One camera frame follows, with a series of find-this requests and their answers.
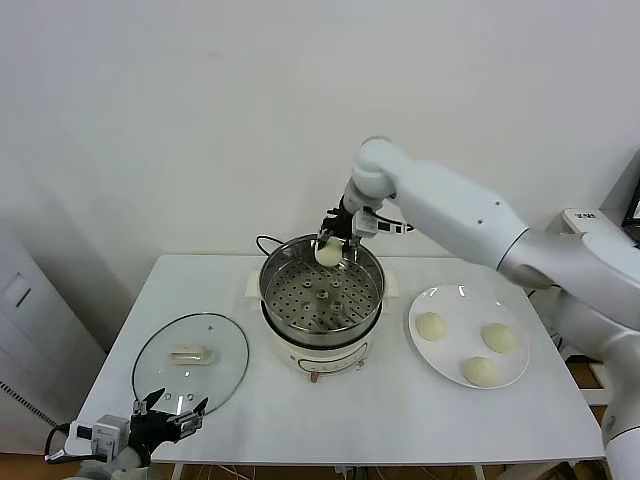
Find white round plate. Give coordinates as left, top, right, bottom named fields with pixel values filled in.
left=407, top=284, right=531, bottom=391

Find stainless steel steamer basket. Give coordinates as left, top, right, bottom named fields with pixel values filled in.
left=258, top=232, right=387, bottom=337

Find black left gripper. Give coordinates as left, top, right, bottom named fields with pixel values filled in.
left=128, top=387, right=210, bottom=461

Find white electric cooker base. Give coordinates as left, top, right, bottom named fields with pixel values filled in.
left=244, top=268, right=401, bottom=385

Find thin white floor cables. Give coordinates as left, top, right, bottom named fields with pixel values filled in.
left=192, top=463, right=261, bottom=480

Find white metal cabinet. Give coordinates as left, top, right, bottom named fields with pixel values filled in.
left=0, top=219, right=109, bottom=456

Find glass lid with cream handle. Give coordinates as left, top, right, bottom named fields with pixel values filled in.
left=131, top=312, right=251, bottom=422

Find black cooker power cable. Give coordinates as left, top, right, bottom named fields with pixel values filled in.
left=255, top=235, right=290, bottom=257

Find white side desk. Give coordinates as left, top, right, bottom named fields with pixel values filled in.
left=544, top=208, right=640, bottom=401

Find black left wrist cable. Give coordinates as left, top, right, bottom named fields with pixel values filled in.
left=44, top=423, right=74, bottom=464

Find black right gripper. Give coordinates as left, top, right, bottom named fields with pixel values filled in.
left=317, top=197, right=358, bottom=262

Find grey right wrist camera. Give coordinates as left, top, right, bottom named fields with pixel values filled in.
left=352, top=209, right=405, bottom=237

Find cream steamed baozi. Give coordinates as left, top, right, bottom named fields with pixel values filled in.
left=415, top=312, right=447, bottom=343
left=480, top=323, right=518, bottom=354
left=460, top=355, right=500, bottom=389
left=314, top=238, right=346, bottom=268

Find black monitor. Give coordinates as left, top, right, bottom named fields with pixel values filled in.
left=621, top=149, right=640, bottom=230

